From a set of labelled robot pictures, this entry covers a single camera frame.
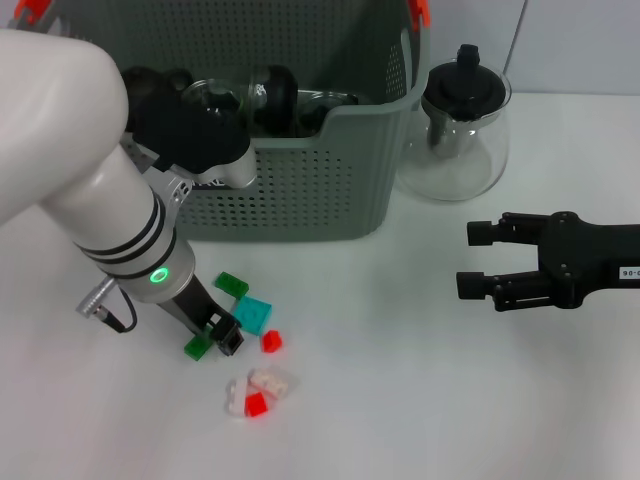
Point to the translucent white wide brick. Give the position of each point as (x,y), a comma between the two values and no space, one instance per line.
(270,382)

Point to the glass teacup with black sleeve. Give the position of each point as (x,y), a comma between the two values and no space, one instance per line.
(320,112)
(212,95)
(280,100)

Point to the black clay teapot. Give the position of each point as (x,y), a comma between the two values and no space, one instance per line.
(172,80)

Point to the translucent green brick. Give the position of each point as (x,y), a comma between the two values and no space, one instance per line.
(195,349)

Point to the glass teapot with black lid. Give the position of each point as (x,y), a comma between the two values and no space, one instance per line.
(465,85)

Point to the orange-red small square brick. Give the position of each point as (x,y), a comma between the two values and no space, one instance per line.
(257,405)

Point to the teal square brick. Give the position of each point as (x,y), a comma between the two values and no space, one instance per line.
(255,312)

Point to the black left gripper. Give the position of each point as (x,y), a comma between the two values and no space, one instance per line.
(192,305)

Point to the opaque green two-stud brick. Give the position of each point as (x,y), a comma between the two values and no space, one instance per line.
(231,284)

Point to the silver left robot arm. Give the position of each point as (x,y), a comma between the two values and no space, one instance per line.
(60,150)

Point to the small red stud brick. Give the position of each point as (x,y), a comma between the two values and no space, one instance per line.
(271,342)

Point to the grey-green perforated storage bin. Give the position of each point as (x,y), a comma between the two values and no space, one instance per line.
(325,190)

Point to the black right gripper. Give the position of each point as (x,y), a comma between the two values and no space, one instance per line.
(590,255)

